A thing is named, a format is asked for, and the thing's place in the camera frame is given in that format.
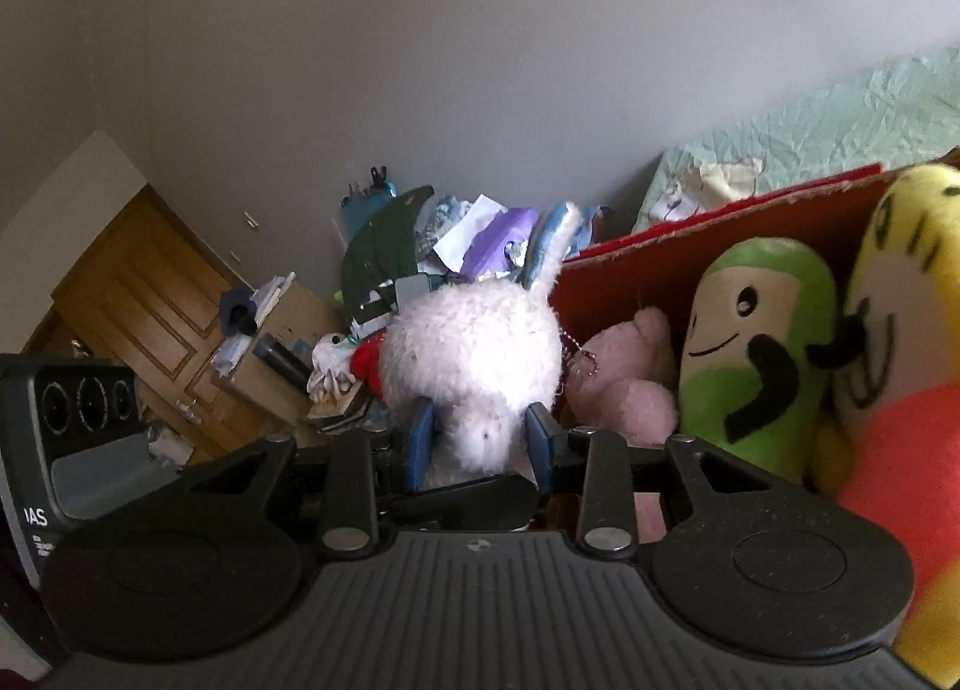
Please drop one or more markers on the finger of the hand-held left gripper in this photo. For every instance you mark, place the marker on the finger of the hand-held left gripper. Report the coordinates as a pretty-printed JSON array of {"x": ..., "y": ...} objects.
[{"x": 465, "y": 502}]

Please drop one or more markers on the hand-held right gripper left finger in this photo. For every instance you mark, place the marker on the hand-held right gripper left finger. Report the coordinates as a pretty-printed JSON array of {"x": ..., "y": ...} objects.
[{"x": 421, "y": 435}]

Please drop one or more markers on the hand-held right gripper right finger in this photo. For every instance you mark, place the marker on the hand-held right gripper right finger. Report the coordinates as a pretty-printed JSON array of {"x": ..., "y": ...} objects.
[{"x": 541, "y": 446}]

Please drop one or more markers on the white plush rabbit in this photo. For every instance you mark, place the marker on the white plush rabbit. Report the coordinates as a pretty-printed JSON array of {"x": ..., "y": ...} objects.
[{"x": 472, "y": 352}]

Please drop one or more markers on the pink plush toy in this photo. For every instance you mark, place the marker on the pink plush toy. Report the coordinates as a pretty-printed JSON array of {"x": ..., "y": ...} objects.
[{"x": 630, "y": 390}]

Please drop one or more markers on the red cardboard box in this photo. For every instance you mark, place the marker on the red cardboard box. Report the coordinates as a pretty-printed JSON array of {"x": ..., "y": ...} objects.
[{"x": 622, "y": 277}]

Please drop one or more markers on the green plush toy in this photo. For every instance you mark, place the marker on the green plush toy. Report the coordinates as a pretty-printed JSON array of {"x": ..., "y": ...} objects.
[{"x": 757, "y": 360}]

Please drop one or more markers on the yellow and orange plush toy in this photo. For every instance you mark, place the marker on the yellow and orange plush toy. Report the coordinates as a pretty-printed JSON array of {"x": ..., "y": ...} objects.
[{"x": 907, "y": 390}]

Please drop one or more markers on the red soft item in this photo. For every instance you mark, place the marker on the red soft item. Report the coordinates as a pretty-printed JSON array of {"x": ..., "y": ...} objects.
[{"x": 367, "y": 364}]

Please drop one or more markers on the small white plush toy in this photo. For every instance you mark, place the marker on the small white plush toy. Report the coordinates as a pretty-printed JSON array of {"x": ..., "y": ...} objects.
[{"x": 331, "y": 364}]

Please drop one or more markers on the wooden door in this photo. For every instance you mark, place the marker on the wooden door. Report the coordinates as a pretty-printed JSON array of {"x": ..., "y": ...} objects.
[{"x": 142, "y": 315}]

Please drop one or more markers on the black bottle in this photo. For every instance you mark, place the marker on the black bottle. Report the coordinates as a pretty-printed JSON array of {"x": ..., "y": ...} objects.
[{"x": 281, "y": 360}]

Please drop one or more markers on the brown cardboard box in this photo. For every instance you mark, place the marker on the brown cardboard box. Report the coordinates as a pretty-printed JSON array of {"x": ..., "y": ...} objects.
[{"x": 296, "y": 319}]

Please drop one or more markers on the dark green cloth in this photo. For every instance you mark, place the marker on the dark green cloth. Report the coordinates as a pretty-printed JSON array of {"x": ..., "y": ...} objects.
[{"x": 379, "y": 247}]

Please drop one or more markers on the dark blue cap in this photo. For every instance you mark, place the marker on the dark blue cap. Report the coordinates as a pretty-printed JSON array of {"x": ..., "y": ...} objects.
[{"x": 238, "y": 309}]

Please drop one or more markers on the purple packet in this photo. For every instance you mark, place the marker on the purple packet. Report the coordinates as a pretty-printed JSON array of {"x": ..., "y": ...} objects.
[{"x": 499, "y": 240}]

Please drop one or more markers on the white paper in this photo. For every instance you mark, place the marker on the white paper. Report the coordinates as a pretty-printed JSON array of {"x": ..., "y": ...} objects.
[{"x": 469, "y": 229}]

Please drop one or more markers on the blue bag with black clip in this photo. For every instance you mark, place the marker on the blue bag with black clip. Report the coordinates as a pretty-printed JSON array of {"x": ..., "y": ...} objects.
[{"x": 367, "y": 206}]

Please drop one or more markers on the pale green printed bed sheet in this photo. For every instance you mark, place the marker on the pale green printed bed sheet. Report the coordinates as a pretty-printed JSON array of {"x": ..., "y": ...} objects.
[{"x": 817, "y": 127}]

